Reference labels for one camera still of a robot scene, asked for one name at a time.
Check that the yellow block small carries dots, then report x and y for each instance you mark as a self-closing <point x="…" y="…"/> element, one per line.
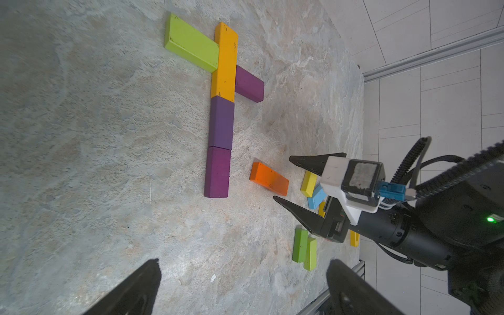
<point x="321" y="209"/>

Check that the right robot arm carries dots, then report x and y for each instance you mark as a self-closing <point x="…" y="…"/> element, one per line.
<point x="452" y="222"/>

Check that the amber yellow long block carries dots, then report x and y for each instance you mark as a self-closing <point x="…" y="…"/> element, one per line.
<point x="223" y="80"/>

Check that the lime green block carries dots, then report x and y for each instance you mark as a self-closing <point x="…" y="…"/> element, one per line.
<point x="190" y="44"/>
<point x="310" y="262"/>

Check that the light blue block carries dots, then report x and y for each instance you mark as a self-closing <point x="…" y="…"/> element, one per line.
<point x="317" y="198"/>

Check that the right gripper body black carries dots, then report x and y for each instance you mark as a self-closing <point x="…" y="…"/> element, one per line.
<point x="393" y="229"/>

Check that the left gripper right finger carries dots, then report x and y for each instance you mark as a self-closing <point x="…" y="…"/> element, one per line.
<point x="353" y="295"/>

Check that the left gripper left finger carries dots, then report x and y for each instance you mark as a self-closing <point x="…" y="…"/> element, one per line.
<point x="135" y="295"/>

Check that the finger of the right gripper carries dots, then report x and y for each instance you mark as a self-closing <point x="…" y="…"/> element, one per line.
<point x="310" y="220"/>
<point x="314" y="164"/>

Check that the purple block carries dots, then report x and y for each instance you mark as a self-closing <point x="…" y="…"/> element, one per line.
<point x="217" y="173"/>
<point x="221" y="124"/>
<point x="249" y="86"/>

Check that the orange block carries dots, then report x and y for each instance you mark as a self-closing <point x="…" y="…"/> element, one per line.
<point x="269" y="179"/>

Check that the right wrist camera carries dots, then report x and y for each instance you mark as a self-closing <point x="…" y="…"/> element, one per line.
<point x="359" y="185"/>

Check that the yellow triangle frame piece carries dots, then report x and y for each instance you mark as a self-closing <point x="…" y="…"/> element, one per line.
<point x="354" y="239"/>

